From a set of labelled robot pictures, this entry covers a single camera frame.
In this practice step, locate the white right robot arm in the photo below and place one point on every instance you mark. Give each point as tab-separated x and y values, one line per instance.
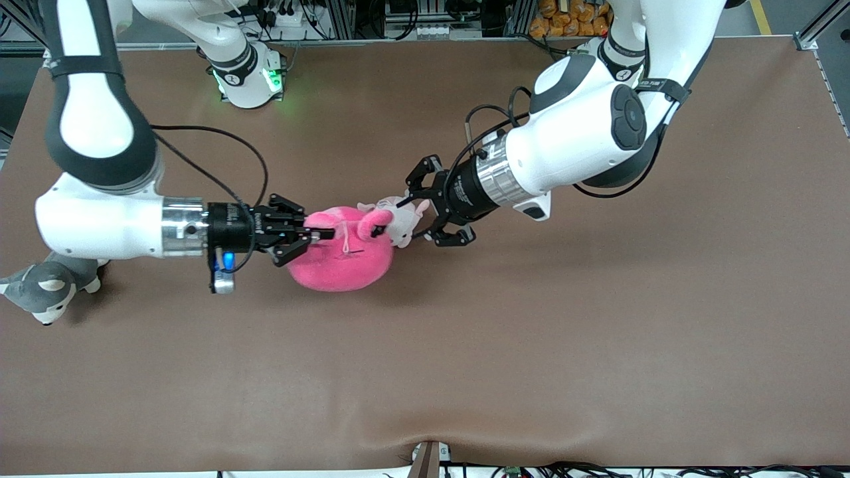
93	219

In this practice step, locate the pale pink white plush dog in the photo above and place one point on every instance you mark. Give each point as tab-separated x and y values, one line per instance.
404	229

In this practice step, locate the orange packaged snacks pile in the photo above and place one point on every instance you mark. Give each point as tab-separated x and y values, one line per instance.
571	18

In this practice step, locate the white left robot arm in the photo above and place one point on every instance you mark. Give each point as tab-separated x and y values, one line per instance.
584	133

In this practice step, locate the hot pink round plush toy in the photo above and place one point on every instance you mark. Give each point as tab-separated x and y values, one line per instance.
339	265

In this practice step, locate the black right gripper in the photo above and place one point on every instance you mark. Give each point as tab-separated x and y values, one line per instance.
230	227

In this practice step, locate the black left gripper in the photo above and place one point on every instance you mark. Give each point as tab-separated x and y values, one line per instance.
465	191

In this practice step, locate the white power strip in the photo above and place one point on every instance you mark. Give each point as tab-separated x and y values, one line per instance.
289	18

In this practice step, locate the grey white husky plush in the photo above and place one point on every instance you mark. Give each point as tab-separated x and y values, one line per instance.
46	292

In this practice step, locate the brown table mat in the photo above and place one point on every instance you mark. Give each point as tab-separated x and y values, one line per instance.
531	345

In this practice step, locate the brown metal clamp bracket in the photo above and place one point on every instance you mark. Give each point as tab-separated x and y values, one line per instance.
427	459

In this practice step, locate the aluminium corner bracket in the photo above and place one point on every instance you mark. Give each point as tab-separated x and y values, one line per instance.
805	41

